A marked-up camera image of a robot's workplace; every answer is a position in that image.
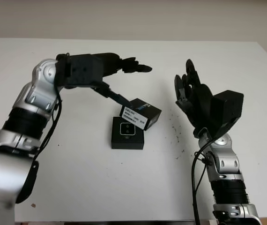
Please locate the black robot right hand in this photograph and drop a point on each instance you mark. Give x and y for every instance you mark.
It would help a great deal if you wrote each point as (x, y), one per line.
(200, 107)

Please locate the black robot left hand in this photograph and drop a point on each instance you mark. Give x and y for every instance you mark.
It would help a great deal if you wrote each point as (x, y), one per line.
(114, 64)

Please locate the black RealSense box lid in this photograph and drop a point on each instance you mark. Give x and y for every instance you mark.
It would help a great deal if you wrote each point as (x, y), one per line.
(150, 112)

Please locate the silver RealSense camera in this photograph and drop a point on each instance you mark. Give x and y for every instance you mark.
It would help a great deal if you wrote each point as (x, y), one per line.
(127, 129)

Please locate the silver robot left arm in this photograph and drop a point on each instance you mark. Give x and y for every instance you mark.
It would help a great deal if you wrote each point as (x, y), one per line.
(30, 105)

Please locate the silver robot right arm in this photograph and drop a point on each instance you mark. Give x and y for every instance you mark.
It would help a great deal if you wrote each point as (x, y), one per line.
(224, 168)

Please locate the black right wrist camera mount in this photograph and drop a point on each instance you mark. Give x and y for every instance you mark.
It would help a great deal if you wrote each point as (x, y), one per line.
(227, 112)

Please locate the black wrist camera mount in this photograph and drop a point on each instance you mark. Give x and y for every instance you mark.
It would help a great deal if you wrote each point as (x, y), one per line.
(82, 70)
(227, 112)

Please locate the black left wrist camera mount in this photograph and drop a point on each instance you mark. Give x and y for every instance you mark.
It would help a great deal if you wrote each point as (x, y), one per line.
(82, 70)

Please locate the black camera box base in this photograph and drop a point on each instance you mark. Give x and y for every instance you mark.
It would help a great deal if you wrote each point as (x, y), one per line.
(126, 143)

